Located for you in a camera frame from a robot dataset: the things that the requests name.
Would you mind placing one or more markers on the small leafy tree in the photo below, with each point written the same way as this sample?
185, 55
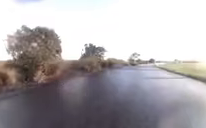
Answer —
134, 58

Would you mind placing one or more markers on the large leafy tree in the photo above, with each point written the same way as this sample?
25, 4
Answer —
34, 48

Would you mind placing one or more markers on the round leafy tree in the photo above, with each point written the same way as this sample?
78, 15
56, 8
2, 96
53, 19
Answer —
92, 53

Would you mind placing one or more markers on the dark asphalt road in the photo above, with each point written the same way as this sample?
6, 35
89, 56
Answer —
107, 100

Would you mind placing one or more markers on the dry brown bushes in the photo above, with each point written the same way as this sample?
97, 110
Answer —
11, 75

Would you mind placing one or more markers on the green grass verge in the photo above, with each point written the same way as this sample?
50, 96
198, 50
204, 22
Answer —
191, 70

